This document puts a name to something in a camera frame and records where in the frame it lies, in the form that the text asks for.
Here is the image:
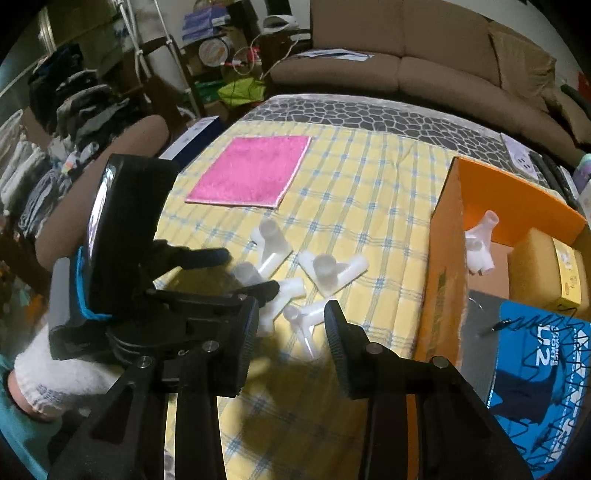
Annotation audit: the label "grey pebble pattern desktop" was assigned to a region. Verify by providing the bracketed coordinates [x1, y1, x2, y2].
[240, 92, 555, 190]

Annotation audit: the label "blue and white box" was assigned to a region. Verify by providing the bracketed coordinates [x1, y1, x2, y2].
[161, 115, 221, 160]

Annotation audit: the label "brown chair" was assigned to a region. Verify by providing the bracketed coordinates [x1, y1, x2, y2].
[37, 113, 169, 273]

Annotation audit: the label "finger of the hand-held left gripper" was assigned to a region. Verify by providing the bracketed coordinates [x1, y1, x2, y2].
[152, 281, 281, 311]
[157, 247, 232, 274]

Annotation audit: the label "blue printed box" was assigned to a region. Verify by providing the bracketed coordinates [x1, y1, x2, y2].
[478, 305, 591, 467]

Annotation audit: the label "papers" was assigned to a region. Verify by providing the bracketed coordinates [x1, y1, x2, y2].
[298, 48, 375, 62]

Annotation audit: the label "white pipe connector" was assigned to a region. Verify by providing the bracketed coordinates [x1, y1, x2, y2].
[298, 251, 370, 297]
[256, 277, 306, 337]
[464, 210, 502, 245]
[250, 219, 295, 278]
[465, 235, 496, 276]
[233, 263, 265, 288]
[283, 300, 331, 361]

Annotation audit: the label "orange cardboard box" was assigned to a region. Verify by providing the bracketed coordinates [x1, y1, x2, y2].
[413, 156, 591, 480]

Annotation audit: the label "brown sofa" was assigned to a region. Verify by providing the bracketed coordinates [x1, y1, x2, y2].
[270, 0, 591, 155]

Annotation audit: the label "white booklet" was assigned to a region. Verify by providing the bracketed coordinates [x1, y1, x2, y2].
[501, 134, 539, 178]

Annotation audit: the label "yellow-brown sponge with label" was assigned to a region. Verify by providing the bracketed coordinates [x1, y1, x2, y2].
[508, 228, 591, 310]

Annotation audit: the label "round printed tin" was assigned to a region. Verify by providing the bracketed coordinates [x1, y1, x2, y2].
[201, 37, 235, 66]

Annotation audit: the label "yellow checked tablecloth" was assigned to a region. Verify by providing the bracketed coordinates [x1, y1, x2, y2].
[154, 122, 462, 480]

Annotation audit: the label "green bag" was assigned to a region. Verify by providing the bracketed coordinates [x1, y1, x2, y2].
[218, 78, 269, 106]

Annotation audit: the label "black remote control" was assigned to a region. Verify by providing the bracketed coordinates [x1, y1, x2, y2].
[531, 152, 578, 204]

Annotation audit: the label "pink cloth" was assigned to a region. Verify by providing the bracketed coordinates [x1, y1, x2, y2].
[185, 135, 312, 209]

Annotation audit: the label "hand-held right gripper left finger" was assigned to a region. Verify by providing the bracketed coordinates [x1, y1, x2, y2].
[46, 295, 260, 480]

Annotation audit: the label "person's left hand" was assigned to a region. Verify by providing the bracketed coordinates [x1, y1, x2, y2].
[14, 323, 125, 412]

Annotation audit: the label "stack of blue boxes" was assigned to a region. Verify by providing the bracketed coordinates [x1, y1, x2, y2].
[182, 7, 223, 43]

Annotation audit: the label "brown sofa pillow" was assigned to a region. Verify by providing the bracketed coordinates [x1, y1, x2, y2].
[489, 21, 557, 100]

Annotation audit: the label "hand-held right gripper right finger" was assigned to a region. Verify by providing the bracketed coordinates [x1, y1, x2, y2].
[323, 299, 539, 480]

